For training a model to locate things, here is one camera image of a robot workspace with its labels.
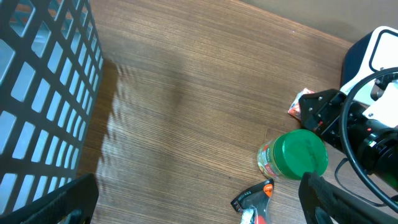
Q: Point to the red tissue pack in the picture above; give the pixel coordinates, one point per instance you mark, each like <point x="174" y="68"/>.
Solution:
<point x="294" y="109"/>

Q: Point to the white barcode scanner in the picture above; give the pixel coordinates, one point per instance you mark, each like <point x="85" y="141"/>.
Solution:
<point x="374" y="52"/>

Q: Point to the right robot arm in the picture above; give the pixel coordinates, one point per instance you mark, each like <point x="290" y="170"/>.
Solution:
<point x="374" y="144"/>

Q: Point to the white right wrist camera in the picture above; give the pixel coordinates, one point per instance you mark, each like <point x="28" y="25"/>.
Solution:
<point x="384" y="108"/>

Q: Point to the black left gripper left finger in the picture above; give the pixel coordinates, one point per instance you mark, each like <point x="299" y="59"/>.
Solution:
<point x="74" y="202"/>

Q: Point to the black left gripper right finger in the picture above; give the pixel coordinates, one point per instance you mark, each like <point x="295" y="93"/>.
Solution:
<point x="323" y="202"/>

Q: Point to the grey plastic mesh basket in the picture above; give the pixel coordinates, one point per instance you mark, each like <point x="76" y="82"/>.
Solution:
<point x="51" y="70"/>

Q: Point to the green lid jar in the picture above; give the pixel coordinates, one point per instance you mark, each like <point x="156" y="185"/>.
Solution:
<point x="291" y="155"/>

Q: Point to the red black snack pouch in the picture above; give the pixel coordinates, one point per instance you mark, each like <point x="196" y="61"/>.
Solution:
<point x="253" y="203"/>

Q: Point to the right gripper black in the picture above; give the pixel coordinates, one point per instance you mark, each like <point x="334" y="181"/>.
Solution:
<point x="320" y="114"/>

